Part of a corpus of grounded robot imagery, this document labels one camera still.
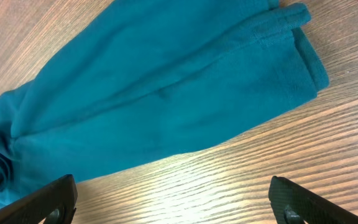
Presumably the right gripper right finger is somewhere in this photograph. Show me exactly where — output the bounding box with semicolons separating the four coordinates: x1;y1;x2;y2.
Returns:
268;176;358;224

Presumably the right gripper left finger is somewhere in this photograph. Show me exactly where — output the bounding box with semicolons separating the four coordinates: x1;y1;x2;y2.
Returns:
0;174;78;224

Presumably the blue t-shirt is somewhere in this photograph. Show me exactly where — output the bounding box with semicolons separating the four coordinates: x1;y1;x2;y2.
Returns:
0;0;329;209

